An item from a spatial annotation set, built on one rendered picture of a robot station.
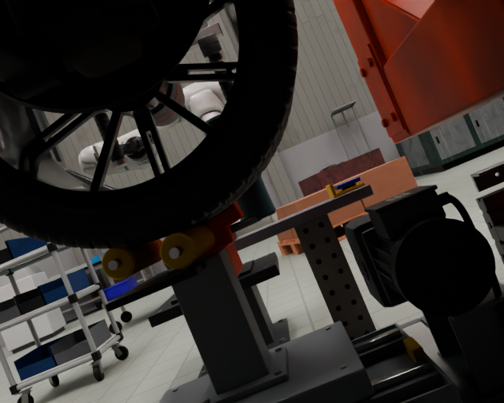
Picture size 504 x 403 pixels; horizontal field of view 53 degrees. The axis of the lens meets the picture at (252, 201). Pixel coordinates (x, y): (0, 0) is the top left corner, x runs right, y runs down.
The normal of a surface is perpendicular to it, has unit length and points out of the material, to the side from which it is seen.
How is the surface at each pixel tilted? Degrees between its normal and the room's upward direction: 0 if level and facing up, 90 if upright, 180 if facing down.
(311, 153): 90
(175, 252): 90
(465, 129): 90
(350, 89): 90
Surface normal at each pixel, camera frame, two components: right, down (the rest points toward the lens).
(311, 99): -0.04, 0.00
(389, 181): 0.25, -0.13
